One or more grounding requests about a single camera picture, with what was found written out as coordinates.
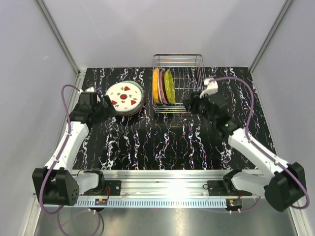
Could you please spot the metal wire dish rack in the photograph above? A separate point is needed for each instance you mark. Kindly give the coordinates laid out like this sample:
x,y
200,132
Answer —
x,y
188,73

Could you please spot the yellow polka dot plate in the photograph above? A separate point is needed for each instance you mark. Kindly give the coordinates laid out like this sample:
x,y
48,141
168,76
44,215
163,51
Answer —
x,y
155,86

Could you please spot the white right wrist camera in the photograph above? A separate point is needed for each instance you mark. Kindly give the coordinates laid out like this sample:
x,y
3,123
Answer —
x,y
210,86

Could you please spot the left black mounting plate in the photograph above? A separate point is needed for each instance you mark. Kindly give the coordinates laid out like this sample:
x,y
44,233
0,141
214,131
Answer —
x,y
113,187

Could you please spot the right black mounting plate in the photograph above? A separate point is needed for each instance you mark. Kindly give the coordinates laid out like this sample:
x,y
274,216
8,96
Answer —
x,y
216,188

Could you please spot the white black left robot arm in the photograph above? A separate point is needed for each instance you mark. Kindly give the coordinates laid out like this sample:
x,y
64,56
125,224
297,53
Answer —
x,y
54,183

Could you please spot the pink polka dot plate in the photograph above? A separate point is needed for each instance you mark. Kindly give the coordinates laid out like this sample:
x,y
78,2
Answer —
x,y
162,87

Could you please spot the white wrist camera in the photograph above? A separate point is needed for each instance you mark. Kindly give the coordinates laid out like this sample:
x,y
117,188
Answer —
x,y
210,86
91,89

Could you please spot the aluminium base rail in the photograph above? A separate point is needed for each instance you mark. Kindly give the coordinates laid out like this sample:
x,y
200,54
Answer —
x,y
164,184

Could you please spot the lime green polka dot plate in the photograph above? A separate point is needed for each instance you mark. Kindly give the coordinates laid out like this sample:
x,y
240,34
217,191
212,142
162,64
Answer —
x,y
169,87

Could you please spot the aluminium frame post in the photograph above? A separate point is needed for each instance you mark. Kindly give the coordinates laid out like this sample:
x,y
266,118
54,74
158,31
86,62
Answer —
x,y
271,33
61,42

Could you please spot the white slotted cable duct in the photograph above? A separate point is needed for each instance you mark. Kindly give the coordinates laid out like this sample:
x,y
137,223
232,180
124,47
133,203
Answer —
x,y
152,203

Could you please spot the stack of round plates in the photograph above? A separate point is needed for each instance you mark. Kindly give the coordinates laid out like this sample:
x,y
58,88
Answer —
x,y
133,110

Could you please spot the black mounting plate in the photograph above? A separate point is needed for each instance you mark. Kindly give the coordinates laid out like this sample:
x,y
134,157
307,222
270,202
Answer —
x,y
216,188
113,187

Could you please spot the white plate green lettered rim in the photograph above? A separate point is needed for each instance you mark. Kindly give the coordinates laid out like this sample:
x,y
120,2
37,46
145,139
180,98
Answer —
x,y
160,97

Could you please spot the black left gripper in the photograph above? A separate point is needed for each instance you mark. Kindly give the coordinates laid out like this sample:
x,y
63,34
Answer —
x,y
109,112

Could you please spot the white watermelon pattern plate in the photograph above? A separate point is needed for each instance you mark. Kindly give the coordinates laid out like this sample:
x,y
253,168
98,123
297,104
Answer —
x,y
125,96

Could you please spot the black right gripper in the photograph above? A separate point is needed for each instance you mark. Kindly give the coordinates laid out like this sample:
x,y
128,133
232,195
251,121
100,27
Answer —
x,y
194,99

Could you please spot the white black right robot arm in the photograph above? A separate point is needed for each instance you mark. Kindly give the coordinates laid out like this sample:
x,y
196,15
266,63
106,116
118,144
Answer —
x,y
281,183

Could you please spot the left aluminium frame post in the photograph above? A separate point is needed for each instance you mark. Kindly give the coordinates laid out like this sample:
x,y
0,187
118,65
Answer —
x,y
61,42

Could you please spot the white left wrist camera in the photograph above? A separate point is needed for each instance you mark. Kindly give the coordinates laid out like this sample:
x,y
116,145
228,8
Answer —
x,y
91,89

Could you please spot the right aluminium frame post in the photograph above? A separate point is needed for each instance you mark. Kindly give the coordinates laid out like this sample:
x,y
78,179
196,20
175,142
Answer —
x,y
271,33

